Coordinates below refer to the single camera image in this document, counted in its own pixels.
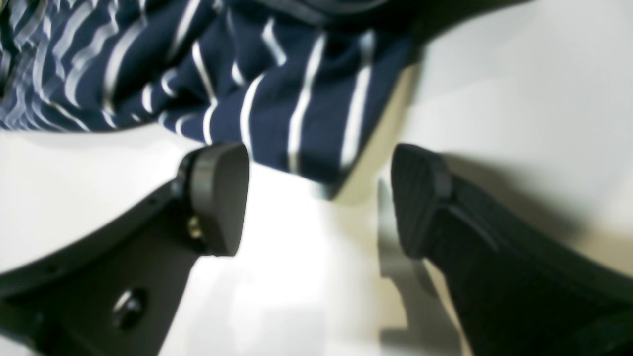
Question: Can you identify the navy white striped t-shirt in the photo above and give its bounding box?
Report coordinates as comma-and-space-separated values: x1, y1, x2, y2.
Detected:
1, 0, 413, 184

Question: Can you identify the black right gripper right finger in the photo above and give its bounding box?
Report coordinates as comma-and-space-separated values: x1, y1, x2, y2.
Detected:
391, 144, 633, 356

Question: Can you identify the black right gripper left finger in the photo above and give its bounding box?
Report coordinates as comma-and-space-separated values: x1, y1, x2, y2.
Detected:
0, 143, 250, 356

